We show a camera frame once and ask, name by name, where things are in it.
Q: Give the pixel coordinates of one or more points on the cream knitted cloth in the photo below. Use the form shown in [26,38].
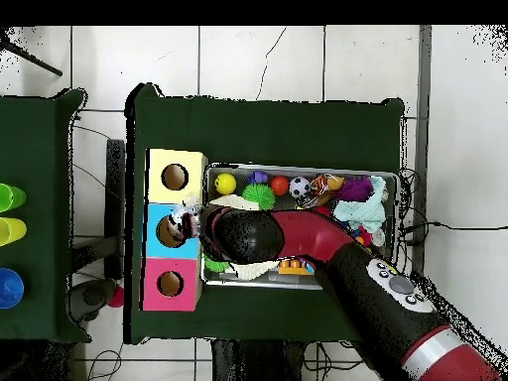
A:
[238,203]

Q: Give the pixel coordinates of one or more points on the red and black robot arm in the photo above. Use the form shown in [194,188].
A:
[309,234]

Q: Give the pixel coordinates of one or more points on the wooden box with three holes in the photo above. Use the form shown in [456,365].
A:
[190,278]

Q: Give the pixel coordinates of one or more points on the silver mesh bin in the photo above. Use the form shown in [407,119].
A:
[260,283]

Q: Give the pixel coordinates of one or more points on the yellow smiley ball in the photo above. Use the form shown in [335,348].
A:
[225,184]

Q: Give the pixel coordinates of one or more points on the black stand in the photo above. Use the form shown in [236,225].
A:
[115,198]

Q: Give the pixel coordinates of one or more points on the plain orange ball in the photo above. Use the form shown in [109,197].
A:
[279,185]

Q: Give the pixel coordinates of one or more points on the red round knob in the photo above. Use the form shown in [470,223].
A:
[116,297]

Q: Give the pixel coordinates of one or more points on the toy soccer ball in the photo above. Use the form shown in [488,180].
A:
[299,187]

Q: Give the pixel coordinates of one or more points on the dark green table cloth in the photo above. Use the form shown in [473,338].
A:
[35,158]
[258,131]

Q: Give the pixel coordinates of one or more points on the purple bumpy soft toy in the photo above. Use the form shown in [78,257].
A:
[354,188]

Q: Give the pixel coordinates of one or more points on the mint knitted cloth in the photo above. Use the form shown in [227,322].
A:
[361,210]

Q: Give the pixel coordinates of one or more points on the yellow plastic cup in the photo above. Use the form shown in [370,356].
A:
[12,231]

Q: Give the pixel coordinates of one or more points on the green plastic cup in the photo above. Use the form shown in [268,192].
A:
[12,197]

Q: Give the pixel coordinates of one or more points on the blue plastic cup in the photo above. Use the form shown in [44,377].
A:
[10,288]

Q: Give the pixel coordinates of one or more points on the black tripod leg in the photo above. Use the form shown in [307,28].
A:
[35,61]

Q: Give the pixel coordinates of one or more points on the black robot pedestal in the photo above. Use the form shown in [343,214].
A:
[258,363]

